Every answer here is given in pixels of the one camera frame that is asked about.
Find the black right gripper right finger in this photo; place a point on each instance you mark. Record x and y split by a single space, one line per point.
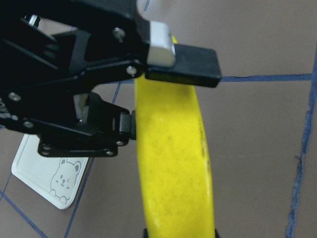
216 234

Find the yellow banana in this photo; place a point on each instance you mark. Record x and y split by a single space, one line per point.
173 161

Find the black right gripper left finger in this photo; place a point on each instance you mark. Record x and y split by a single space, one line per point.
145 233

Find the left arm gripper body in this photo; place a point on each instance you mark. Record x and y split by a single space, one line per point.
54 52

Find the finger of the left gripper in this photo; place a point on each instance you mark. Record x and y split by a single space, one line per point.
176 63
104 128

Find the white bear tray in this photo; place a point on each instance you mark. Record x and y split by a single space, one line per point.
55 179

